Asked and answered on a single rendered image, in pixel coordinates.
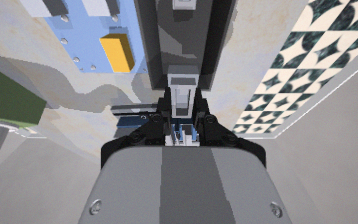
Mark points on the yellow rectangular block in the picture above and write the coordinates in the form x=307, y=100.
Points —
x=118, y=51

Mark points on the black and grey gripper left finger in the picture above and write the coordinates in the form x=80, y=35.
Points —
x=154, y=131

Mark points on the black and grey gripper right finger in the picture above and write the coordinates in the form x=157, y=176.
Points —
x=211, y=133

